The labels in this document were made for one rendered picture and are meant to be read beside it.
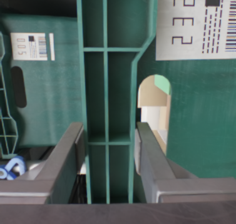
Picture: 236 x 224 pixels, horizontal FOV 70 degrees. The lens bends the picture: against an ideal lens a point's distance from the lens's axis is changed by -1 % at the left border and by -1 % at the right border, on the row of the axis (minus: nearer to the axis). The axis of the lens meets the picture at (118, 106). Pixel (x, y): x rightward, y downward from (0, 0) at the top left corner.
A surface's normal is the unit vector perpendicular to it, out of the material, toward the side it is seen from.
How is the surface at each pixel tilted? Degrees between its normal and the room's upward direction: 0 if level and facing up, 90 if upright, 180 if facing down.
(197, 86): 97
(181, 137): 97
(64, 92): 91
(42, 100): 95
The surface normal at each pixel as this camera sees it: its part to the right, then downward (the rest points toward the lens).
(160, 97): 0.02, 0.26
